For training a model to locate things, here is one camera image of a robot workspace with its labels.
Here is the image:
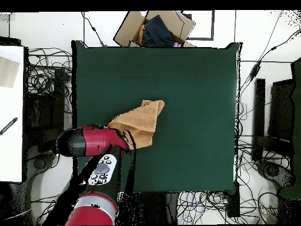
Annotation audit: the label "dark green table cloth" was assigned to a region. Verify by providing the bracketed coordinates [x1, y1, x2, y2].
[71, 40, 243, 194]

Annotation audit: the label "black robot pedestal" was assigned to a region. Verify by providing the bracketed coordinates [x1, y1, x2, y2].
[117, 191, 179, 225]

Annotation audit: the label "black cable with adapter block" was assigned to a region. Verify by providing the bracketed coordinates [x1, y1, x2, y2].
[238, 28, 301, 99]

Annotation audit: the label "brown cardboard box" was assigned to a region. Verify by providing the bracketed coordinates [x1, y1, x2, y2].
[113, 10, 196, 48]

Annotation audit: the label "beige cardboard piece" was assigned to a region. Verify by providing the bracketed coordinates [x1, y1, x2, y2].
[0, 56, 20, 89]

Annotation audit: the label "black metal stand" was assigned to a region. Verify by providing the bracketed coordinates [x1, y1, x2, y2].
[23, 67, 67, 155]

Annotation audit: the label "black cable with inline plug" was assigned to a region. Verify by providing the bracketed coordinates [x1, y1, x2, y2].
[81, 11, 108, 48]

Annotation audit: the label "orange cloth item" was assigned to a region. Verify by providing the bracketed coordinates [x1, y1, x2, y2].
[137, 24, 146, 45]

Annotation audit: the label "dark green fabric sheet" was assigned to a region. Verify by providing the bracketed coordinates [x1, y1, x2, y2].
[279, 57, 301, 201]

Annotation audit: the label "tan terry towel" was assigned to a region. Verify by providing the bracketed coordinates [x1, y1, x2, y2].
[105, 99, 165, 151]

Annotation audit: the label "black metal frame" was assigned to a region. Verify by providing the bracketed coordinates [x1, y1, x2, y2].
[251, 78, 296, 162]

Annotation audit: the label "white desk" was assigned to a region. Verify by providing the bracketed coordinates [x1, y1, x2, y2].
[0, 45, 25, 183]

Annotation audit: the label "dark blue jeans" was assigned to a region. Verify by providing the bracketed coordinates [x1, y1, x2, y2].
[141, 14, 175, 48]

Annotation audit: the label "black ribbed strap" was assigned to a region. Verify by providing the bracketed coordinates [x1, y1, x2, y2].
[0, 117, 19, 137]

